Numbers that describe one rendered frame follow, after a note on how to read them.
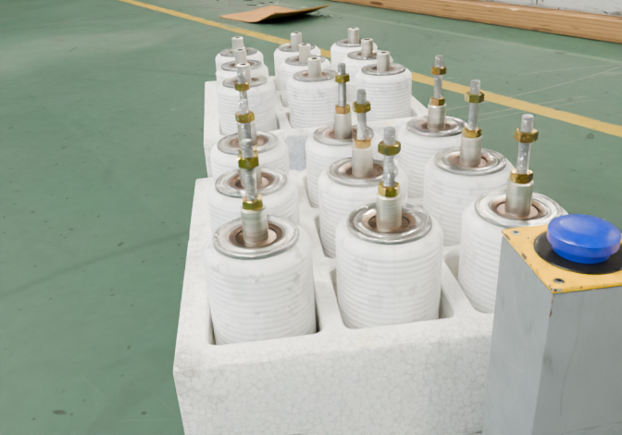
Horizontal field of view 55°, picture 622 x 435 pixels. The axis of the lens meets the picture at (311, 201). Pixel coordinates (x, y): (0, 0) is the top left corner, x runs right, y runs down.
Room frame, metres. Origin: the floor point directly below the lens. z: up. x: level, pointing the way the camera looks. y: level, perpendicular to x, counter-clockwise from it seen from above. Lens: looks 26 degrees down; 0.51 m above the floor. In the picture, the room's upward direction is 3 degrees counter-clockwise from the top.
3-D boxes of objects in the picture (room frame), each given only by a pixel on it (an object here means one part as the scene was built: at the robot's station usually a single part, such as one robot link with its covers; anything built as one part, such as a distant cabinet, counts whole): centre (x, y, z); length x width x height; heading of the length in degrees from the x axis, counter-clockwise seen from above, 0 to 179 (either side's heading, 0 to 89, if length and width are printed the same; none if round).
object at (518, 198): (0.48, -0.19, 0.26); 0.02 x 0.02 x 0.03
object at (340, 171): (0.59, -0.06, 0.25); 0.08 x 0.08 x 0.01
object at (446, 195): (0.60, -0.17, 0.16); 0.10 x 0.10 x 0.18
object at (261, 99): (0.99, 0.10, 0.16); 0.10 x 0.10 x 0.18
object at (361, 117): (0.59, -0.06, 0.30); 0.01 x 0.01 x 0.08
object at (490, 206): (0.48, -0.19, 0.25); 0.08 x 0.08 x 0.01
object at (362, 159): (0.59, -0.06, 0.26); 0.02 x 0.02 x 0.03
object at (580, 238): (0.31, -0.16, 0.32); 0.04 x 0.04 x 0.02
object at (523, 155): (0.48, -0.19, 0.30); 0.01 x 0.01 x 0.08
